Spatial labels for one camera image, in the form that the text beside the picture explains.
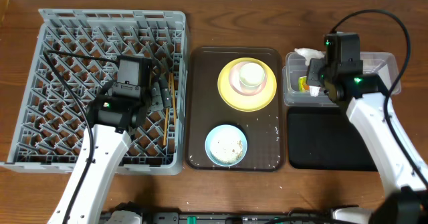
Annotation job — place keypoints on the yellow plate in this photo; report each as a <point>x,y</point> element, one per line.
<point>242,102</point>

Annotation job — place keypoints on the clear plastic bin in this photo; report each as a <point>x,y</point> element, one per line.
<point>381,63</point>

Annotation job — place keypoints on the pink bowl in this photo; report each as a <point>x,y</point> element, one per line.
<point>239,87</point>

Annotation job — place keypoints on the white napkin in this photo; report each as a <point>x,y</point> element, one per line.
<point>309,54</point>

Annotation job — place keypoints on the grey plastic dishwasher rack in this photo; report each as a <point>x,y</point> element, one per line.
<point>73,60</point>

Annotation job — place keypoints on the green snack wrapper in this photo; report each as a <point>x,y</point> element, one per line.
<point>302,85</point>

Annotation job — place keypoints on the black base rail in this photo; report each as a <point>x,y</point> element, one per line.
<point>132,213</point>

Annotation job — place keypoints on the cream white cup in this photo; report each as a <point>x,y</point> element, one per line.
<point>251,74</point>

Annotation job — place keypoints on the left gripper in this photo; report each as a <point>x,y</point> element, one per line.
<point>160,92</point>

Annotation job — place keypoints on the wooden chopstick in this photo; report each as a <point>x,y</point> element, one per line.
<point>166,125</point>
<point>172,83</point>

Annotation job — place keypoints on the dark brown serving tray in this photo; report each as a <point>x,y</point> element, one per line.
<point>264,129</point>

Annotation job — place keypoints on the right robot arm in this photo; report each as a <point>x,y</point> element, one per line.
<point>365,100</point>

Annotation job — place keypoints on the leftover rice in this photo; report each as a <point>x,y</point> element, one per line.
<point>226,147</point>

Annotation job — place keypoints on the black tray bin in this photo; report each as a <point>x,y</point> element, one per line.
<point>324,139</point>

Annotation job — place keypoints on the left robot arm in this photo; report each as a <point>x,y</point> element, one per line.
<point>112,125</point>

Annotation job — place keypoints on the light blue bowl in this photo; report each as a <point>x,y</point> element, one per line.
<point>218,129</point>

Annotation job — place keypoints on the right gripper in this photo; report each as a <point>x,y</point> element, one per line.
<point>314,75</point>

